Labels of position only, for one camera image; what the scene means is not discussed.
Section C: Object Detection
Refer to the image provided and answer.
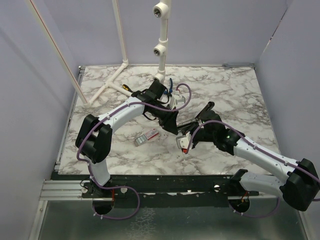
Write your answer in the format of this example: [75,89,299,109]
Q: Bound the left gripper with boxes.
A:
[148,101,179,136]

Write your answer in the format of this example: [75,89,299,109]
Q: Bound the black stapler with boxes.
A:
[176,101,215,132]

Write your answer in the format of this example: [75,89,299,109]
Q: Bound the red white staple box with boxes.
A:
[134,128,159,147]

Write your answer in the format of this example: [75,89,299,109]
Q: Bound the purple cable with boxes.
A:
[186,120,320,218]
[76,83,193,221]

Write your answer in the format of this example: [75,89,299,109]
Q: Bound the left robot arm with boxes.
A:
[75,81,178,198]

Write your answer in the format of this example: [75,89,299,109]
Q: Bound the white pvc pipe frame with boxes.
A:
[26,0,172,107]

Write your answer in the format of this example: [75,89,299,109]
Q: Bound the blue handled pliers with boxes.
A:
[166,78,173,97]

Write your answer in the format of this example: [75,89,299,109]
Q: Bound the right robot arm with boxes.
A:
[176,110,320,212]

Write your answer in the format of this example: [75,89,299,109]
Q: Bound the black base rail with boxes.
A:
[51,171,258,208]

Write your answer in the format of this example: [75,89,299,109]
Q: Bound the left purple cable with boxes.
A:
[76,83,193,221]

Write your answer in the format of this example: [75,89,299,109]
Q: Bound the yellow black screwdriver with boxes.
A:
[122,84,133,93]

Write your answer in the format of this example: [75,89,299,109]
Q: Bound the aluminium frame rail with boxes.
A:
[27,66,85,240]

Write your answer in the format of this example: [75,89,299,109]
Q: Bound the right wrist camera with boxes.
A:
[176,131,192,154]

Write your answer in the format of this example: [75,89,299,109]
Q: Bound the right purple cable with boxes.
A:
[186,120,320,218]

